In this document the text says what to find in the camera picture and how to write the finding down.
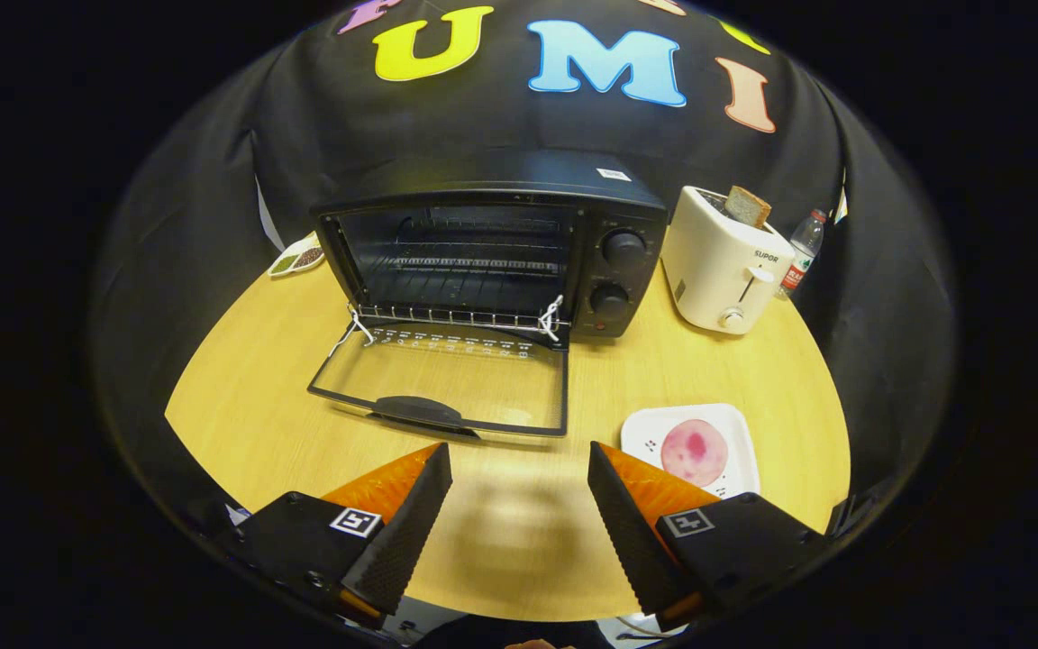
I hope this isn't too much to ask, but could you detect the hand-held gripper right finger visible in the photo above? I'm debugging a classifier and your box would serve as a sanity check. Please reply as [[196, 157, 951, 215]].
[[587, 441, 831, 632]]

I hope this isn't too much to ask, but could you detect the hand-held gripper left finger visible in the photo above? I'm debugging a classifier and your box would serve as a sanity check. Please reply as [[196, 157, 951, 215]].
[[213, 442, 453, 630]]

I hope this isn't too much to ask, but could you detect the pink ham slice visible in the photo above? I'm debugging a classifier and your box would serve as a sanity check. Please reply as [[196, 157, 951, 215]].
[[660, 419, 729, 488]]

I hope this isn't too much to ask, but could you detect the white square plate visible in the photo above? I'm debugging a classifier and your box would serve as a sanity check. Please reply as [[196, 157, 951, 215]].
[[620, 403, 761, 499]]

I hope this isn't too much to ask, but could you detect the black toaster oven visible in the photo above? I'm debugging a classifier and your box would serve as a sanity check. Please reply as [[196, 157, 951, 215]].
[[306, 149, 669, 441]]

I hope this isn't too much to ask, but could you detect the metal oven rack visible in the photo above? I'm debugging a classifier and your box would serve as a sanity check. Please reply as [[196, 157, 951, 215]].
[[352, 257, 569, 330]]

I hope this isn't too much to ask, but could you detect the white toaster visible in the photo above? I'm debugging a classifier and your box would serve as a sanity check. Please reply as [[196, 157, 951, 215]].
[[661, 186, 796, 336]]

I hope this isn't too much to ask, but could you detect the white divided dish with beans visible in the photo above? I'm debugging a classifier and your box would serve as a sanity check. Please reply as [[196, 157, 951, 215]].
[[267, 232, 326, 279]]

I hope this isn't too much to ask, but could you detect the plastic bottle red label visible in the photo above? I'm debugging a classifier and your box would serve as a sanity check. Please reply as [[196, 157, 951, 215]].
[[776, 209, 828, 300]]

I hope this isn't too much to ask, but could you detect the brown bread slice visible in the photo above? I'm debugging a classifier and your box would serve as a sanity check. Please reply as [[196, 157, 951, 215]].
[[724, 186, 773, 228]]

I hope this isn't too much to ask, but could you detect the black backdrop cloth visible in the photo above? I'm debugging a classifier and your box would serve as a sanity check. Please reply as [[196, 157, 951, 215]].
[[91, 0, 957, 542]]

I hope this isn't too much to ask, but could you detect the white string tie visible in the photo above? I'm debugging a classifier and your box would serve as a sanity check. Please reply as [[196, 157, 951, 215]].
[[537, 295, 567, 343], [330, 304, 376, 357]]

